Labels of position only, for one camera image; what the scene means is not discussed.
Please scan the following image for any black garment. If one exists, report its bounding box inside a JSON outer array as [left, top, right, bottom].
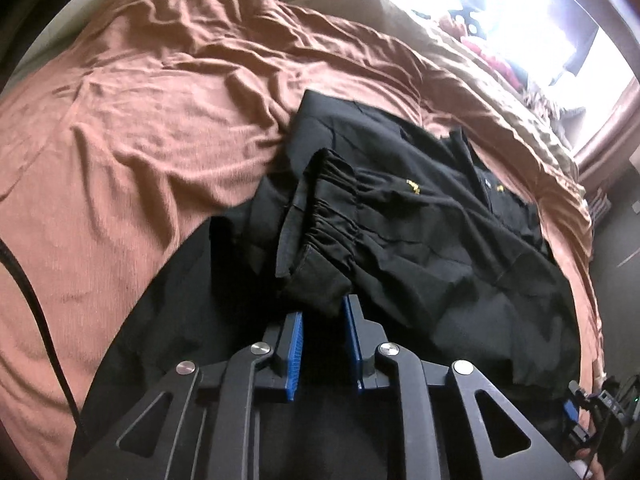
[[70, 92, 579, 479]]

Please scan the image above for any person's right hand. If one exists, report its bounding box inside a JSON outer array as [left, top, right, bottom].
[[576, 448, 605, 480]]

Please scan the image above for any pink curtain right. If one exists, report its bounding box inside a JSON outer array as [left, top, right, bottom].
[[575, 79, 639, 193]]

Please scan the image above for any rust orange bed blanket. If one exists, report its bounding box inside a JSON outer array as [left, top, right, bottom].
[[0, 0, 604, 480]]

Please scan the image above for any beige duvet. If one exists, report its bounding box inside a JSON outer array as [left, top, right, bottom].
[[281, 0, 578, 181]]

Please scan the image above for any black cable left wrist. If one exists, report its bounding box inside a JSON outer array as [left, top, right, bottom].
[[0, 237, 87, 441]]

